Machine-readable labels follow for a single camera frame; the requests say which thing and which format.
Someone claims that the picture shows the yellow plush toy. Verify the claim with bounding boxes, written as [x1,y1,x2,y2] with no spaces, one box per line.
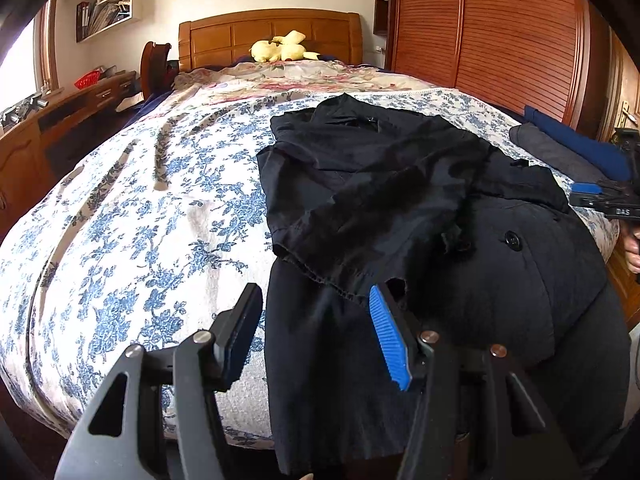
[250,30,321,64]

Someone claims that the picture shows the stack of papers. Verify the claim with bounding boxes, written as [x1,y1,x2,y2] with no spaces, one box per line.
[90,0,132,28]

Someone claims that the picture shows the folded blue garment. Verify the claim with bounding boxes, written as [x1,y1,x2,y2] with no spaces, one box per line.
[524,105,633,183]

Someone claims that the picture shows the folded grey garment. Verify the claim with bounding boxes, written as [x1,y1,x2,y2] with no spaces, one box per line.
[509,124,606,186]

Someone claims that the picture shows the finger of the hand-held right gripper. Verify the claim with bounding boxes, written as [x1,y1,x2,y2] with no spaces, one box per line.
[569,182,608,208]

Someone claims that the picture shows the dark binders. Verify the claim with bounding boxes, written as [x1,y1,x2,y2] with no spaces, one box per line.
[76,2,93,41]

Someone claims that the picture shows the dark wooden chair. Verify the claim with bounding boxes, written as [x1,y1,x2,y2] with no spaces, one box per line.
[140,41,178,101]

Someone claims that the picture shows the black double-breasted coat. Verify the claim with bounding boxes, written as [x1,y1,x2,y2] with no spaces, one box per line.
[256,92,632,478]

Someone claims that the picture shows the black gadget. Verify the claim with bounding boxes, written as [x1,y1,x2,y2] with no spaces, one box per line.
[0,94,48,128]

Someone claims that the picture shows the bed with floral bedspread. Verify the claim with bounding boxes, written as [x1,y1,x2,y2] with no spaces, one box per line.
[0,87,621,448]

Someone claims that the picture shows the wooden framed window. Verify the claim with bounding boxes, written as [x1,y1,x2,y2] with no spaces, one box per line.
[0,0,58,116]

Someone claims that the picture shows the wooden bed headboard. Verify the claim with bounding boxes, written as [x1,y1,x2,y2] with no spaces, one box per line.
[178,8,363,73]

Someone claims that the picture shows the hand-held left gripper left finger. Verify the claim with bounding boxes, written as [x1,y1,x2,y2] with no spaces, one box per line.
[54,282,264,480]

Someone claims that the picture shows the wooden desk with cabinets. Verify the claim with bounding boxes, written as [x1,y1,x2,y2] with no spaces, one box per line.
[0,70,138,241]

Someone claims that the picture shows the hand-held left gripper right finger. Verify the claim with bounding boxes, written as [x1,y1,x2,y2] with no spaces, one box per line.
[368,282,583,480]

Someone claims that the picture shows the wooden louvered wardrobe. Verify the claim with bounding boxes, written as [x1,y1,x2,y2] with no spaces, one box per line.
[385,0,608,133]

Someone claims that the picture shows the person's right hand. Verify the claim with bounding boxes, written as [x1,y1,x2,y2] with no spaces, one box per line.
[621,230,640,274]

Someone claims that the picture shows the white wall shelf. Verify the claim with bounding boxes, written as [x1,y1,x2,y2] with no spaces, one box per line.
[75,0,143,43]

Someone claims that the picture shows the pink floral quilt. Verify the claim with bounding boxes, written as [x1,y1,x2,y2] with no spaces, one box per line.
[172,60,426,98]

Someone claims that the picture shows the wooden door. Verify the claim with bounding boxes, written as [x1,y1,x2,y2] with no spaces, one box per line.
[597,30,640,143]

